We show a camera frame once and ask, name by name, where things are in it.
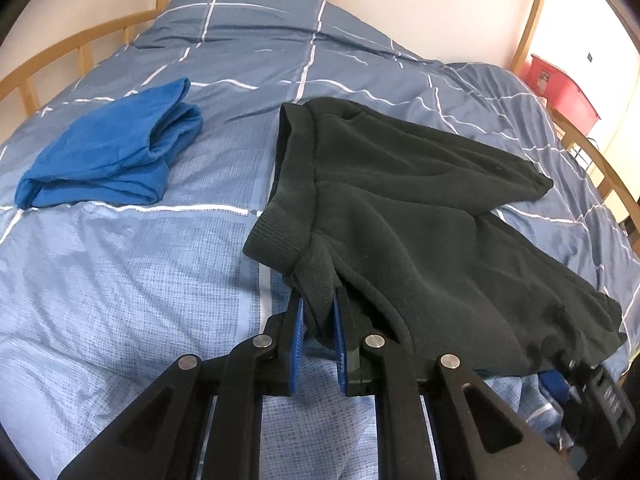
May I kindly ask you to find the blue checked duvet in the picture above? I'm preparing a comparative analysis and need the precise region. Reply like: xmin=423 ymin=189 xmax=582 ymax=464
xmin=0 ymin=0 xmax=638 ymax=480

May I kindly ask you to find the black sweater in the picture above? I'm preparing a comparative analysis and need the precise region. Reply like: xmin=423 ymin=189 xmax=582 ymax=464
xmin=242 ymin=97 xmax=628 ymax=378

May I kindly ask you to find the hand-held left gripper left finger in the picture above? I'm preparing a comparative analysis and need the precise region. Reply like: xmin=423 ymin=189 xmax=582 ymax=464
xmin=57 ymin=294 xmax=307 ymax=480

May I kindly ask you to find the red storage box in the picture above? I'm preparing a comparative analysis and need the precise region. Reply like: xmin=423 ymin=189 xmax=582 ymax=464
xmin=519 ymin=53 xmax=601 ymax=136

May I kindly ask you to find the blue folded garment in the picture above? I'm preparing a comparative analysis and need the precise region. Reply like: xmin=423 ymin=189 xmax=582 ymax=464
xmin=15 ymin=77 xmax=204 ymax=208

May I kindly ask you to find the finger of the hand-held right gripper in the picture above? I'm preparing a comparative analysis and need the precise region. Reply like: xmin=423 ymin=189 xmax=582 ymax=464
xmin=539 ymin=369 xmax=573 ymax=408

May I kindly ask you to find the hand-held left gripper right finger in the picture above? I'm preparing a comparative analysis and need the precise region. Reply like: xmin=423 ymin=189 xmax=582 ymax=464
xmin=333 ymin=287 xmax=581 ymax=480

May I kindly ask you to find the wooden bed frame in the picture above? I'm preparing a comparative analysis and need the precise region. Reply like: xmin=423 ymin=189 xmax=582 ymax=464
xmin=0 ymin=0 xmax=640 ymax=261

